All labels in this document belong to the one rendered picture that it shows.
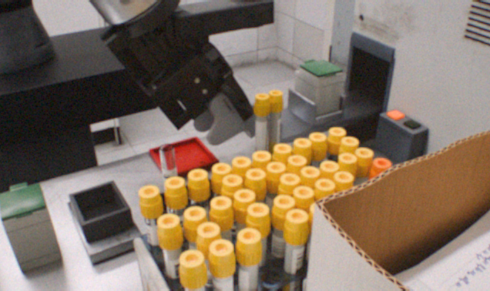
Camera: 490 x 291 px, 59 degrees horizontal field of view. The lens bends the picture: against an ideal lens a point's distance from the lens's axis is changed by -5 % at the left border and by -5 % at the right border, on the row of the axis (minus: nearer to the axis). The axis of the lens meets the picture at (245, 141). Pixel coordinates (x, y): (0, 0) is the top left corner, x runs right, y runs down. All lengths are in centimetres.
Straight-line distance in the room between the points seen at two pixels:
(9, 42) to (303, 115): 44
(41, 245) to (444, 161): 35
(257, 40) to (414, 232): 291
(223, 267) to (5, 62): 53
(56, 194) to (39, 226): 12
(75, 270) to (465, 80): 45
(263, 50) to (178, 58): 283
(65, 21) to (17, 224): 169
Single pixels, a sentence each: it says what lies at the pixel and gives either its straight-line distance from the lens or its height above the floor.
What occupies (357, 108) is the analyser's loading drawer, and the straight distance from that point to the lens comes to 62.
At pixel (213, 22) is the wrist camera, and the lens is 44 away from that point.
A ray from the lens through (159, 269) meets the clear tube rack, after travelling 34.
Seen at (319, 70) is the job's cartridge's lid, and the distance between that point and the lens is 56.
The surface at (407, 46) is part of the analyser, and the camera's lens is 58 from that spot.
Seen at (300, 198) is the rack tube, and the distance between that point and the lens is 32.
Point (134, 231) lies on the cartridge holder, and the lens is 46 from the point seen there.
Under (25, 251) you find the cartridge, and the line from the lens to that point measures 45.
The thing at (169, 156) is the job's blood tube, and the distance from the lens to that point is 40.
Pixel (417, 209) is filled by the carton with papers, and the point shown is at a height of 98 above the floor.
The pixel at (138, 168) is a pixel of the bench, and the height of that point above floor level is 87.
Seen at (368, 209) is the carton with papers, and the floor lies 100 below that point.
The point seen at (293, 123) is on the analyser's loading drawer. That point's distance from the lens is 57.
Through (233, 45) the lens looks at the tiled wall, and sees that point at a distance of 313.
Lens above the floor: 119
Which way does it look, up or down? 31 degrees down
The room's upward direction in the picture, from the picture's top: straight up
